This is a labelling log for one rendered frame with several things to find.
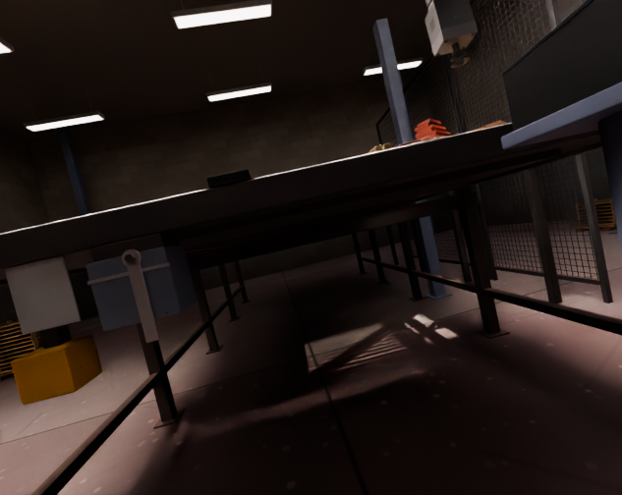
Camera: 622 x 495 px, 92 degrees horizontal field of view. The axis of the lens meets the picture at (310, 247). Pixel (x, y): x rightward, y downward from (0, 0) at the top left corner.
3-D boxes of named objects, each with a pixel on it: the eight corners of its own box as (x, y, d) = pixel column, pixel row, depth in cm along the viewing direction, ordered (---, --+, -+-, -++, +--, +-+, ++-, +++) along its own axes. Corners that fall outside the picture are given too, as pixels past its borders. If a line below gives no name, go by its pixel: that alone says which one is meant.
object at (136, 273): (185, 334, 52) (158, 231, 51) (101, 355, 51) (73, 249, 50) (202, 317, 63) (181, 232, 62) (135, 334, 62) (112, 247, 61)
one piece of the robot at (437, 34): (449, 7, 83) (464, 64, 82) (417, 16, 83) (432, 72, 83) (466, -27, 73) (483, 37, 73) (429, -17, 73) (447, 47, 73)
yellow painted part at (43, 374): (76, 392, 52) (38, 258, 51) (21, 407, 51) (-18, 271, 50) (103, 372, 60) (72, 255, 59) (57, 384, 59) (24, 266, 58)
